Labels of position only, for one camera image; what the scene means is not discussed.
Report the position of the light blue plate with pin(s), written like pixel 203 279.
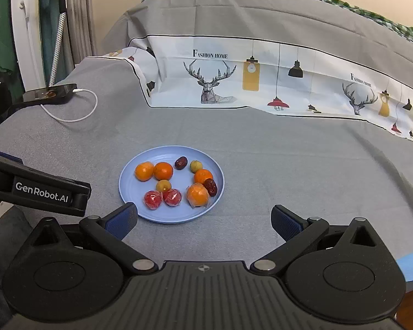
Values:
pixel 130 185

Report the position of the black smartphone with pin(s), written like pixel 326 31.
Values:
pixel 50 94

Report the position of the small orange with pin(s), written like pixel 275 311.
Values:
pixel 163 171
pixel 203 176
pixel 144 171

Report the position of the grey curtain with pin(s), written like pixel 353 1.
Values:
pixel 81 17

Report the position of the person's grey trousers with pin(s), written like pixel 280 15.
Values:
pixel 7 240

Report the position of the deer print pillow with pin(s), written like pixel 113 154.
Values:
pixel 261 13

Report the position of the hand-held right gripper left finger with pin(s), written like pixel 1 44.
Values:
pixel 122 221

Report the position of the grey bed sheet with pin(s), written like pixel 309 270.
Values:
pixel 261 165

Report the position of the yellow-green longan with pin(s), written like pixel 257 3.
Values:
pixel 195 166
pixel 163 185

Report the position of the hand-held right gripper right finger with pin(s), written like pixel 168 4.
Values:
pixel 285 220

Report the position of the white door frame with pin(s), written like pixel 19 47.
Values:
pixel 25 34

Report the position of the dark red jujube date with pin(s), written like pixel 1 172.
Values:
pixel 180 162
pixel 211 187

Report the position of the teal curtain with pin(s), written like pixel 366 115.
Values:
pixel 50 13

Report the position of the plastic-wrapped orange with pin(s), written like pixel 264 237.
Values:
pixel 197 195

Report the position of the plastic-wrapped red tomato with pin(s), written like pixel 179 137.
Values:
pixel 172 197
pixel 152 199

